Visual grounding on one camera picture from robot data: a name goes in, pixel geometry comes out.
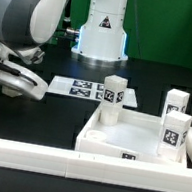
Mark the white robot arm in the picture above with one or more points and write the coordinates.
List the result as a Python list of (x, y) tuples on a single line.
[(27, 24)]

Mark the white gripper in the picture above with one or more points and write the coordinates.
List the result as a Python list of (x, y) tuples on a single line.
[(22, 80)]

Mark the white square table top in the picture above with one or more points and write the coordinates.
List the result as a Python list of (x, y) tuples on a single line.
[(134, 137)]

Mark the white marker tag sheet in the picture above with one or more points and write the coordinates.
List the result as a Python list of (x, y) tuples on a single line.
[(76, 88)]

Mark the white front fence bar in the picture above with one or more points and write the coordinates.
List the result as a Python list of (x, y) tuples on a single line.
[(90, 167)]

